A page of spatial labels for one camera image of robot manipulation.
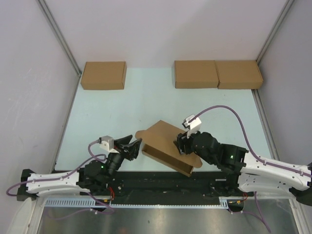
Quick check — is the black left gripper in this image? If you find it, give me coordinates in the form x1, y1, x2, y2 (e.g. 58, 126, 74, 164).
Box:
105, 135, 142, 183

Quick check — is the cardboard box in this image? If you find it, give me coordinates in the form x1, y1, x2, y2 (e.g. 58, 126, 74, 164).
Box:
80, 61, 127, 90
174, 60, 219, 89
135, 120, 203, 177
215, 60, 263, 90

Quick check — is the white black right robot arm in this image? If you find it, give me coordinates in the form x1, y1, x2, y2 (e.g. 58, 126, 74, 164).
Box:
174, 132, 312, 206

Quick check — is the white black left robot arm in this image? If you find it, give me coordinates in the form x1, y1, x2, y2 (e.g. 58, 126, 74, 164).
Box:
14, 135, 142, 201

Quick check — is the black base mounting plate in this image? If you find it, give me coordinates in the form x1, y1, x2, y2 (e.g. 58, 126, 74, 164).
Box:
95, 172, 257, 205

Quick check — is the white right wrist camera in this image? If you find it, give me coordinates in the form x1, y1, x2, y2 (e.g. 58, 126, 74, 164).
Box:
182, 114, 202, 138

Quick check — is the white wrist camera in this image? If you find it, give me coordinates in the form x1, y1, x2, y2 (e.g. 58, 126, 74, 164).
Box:
99, 136, 115, 153
182, 114, 202, 138

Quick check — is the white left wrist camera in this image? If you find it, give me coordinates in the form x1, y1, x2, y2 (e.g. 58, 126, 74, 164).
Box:
99, 136, 115, 153

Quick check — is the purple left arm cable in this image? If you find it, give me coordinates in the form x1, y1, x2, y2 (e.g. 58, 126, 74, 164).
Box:
6, 138, 115, 219

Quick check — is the white slotted cable duct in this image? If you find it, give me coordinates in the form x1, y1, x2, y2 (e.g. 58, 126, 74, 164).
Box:
44, 197, 238, 209

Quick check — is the aluminium corner post left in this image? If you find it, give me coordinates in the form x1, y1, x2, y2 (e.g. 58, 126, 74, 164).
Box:
36, 0, 82, 77

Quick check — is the aluminium corner post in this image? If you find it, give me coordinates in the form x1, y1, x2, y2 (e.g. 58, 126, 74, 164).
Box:
256, 0, 296, 65
36, 0, 82, 77

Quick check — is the aluminium corner post right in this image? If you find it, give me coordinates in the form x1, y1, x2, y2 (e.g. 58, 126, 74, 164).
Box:
256, 0, 296, 65

